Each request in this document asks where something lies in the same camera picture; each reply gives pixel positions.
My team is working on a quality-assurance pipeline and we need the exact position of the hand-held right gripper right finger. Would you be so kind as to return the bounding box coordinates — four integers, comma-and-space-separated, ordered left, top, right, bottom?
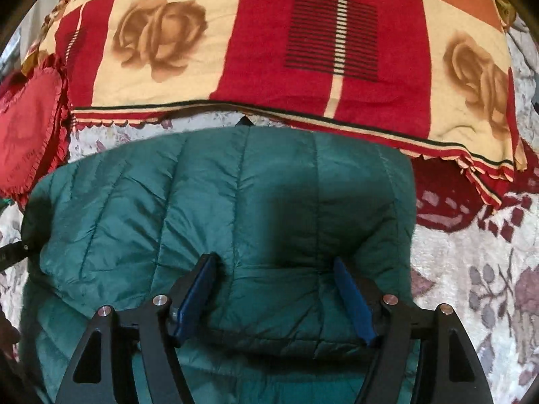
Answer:
334, 257, 493, 404

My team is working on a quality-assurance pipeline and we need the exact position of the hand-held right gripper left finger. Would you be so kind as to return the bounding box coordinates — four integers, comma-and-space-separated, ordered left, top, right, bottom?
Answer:
55, 254, 218, 404

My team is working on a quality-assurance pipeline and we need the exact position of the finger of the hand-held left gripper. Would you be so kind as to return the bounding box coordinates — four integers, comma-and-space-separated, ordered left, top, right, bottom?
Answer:
0, 242, 31, 271

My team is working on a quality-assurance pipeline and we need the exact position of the green quilted puffer jacket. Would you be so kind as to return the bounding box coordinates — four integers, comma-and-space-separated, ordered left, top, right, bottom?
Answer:
19, 126, 417, 404

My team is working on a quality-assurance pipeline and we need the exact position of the floral bedsheet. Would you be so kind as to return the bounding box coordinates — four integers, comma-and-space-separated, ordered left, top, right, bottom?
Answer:
0, 21, 539, 404

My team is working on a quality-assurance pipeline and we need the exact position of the red heart-shaped pillow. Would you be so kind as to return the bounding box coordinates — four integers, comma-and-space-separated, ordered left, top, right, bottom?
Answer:
0, 55, 74, 203

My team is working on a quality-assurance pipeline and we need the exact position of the red checkered rose blanket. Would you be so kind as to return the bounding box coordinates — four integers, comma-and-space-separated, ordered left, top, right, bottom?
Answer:
25, 0, 527, 203

